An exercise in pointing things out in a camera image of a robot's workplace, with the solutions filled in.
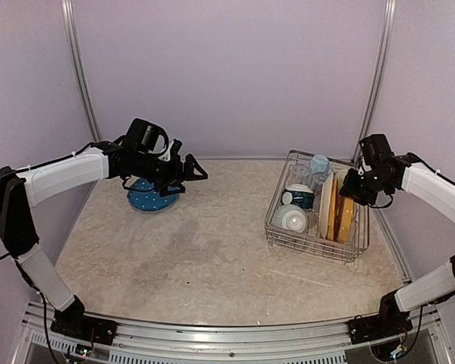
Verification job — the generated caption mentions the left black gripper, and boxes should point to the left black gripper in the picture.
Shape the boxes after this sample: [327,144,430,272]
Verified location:
[133,152,208,197]

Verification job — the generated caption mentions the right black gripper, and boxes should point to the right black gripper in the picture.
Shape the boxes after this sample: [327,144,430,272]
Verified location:
[341,168,393,206]

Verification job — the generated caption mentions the yellow polka dot plate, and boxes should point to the yellow polka dot plate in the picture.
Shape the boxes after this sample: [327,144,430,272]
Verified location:
[336,197,354,243]

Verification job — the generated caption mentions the blue polka dot plate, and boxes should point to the blue polka dot plate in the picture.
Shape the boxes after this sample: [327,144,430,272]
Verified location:
[127,178,179,212]

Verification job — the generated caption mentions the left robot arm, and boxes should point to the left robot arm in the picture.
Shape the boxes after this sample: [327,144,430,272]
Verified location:
[0,136,208,337]

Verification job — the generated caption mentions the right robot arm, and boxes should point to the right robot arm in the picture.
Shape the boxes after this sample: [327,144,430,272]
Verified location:
[340,152,455,337]

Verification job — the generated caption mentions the pale green cup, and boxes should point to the pale green cup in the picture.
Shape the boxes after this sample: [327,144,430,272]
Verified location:
[334,169,349,187]

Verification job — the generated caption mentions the beige plate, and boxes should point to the beige plate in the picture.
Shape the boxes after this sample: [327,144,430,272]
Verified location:
[318,172,334,239]

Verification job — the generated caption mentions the light blue cup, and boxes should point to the light blue cup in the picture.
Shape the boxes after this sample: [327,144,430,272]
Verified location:
[309,154,329,176]

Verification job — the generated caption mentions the dark teal white bowl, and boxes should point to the dark teal white bowl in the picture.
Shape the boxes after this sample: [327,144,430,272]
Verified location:
[281,184,315,210]

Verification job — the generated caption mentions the clear drinking glass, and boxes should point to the clear drinking glass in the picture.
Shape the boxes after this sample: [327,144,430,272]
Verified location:
[287,163,310,188]

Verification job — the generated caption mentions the light green checked bowl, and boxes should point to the light green checked bowl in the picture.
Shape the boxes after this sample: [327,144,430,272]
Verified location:
[271,204,308,233]

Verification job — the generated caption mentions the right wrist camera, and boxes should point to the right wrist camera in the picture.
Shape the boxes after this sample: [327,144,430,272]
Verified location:
[357,153,371,175]

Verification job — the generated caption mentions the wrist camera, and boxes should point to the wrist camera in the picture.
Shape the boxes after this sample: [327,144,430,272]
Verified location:
[357,153,371,175]
[158,139,183,162]

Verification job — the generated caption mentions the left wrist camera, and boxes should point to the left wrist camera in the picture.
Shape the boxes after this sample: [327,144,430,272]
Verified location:
[158,139,183,162]

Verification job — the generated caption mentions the metal wire dish rack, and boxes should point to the metal wire dish rack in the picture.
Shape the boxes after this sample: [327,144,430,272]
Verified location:
[265,150,369,262]

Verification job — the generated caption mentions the right aluminium frame post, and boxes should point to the right aluminium frame post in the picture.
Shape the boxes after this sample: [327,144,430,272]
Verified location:
[351,0,397,162]

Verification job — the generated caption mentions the aluminium frame post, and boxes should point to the aluminium frame post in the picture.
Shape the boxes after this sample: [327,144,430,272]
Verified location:
[61,0,102,142]
[351,0,397,162]

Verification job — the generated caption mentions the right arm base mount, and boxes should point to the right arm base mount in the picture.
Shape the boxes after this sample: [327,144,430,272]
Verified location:
[347,313,413,344]

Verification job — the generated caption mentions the front aluminium rail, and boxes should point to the front aluminium rail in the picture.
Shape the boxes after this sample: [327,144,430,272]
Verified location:
[11,302,453,363]

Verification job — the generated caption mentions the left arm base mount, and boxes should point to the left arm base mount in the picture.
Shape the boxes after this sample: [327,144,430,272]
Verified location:
[51,311,118,346]

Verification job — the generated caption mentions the left aluminium frame post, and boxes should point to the left aluminium frame post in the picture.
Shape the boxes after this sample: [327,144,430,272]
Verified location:
[61,0,102,142]

